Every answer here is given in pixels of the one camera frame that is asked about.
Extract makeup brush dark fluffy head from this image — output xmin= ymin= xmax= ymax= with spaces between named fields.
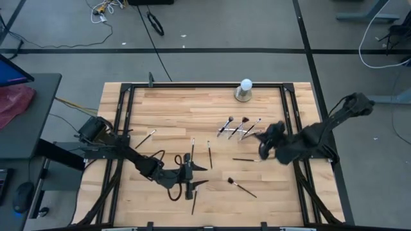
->
xmin=216 ymin=115 xmax=234 ymax=138
xmin=227 ymin=176 xmax=258 ymax=199

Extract black side desk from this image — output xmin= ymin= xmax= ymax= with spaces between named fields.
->
xmin=0 ymin=73 xmax=87 ymax=222

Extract black cable bundle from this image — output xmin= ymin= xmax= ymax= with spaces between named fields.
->
xmin=378 ymin=24 xmax=411 ymax=55

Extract white cable bundle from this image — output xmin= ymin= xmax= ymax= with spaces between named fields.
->
xmin=85 ymin=0 xmax=125 ymax=24

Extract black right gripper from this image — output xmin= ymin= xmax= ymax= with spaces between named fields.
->
xmin=255 ymin=121 xmax=287 ymax=160

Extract black aluminium table frame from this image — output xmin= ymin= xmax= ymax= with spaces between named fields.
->
xmin=72 ymin=81 xmax=356 ymax=231

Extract computer monitor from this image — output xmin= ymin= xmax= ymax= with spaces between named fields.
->
xmin=0 ymin=53 xmax=35 ymax=88

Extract metal lamp with white bulb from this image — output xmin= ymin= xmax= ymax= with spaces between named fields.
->
xmin=233 ymin=78 xmax=254 ymax=103

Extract curved black floor cable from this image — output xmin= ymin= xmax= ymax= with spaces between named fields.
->
xmin=390 ymin=67 xmax=411 ymax=147

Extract black coiled strap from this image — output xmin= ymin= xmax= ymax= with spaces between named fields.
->
xmin=146 ymin=11 xmax=165 ymax=37

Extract white floor cable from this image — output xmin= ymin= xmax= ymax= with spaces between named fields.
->
xmin=358 ymin=0 xmax=411 ymax=69

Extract grey desk foot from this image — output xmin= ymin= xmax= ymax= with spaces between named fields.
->
xmin=365 ymin=89 xmax=411 ymax=105
xmin=336 ymin=0 xmax=401 ymax=24

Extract thin black floor cable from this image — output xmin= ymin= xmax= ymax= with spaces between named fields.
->
xmin=8 ymin=19 xmax=114 ymax=49

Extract clear acrylic container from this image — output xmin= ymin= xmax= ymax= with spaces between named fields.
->
xmin=221 ymin=123 xmax=261 ymax=144

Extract makeup brush brown fluffy head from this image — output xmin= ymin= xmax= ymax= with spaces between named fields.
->
xmin=227 ymin=116 xmax=250 ymax=141

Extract yellow cables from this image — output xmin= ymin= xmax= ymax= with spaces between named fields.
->
xmin=54 ymin=96 xmax=99 ymax=115

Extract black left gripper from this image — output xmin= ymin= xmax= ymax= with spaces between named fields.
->
xmin=175 ymin=153 xmax=210 ymax=201

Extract black computer mouse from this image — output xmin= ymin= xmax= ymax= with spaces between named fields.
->
xmin=12 ymin=181 xmax=35 ymax=215

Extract pink cloth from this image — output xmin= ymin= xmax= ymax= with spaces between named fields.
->
xmin=0 ymin=85 xmax=36 ymax=131

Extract long black floor cable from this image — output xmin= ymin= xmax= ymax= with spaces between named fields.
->
xmin=136 ymin=4 xmax=173 ymax=83

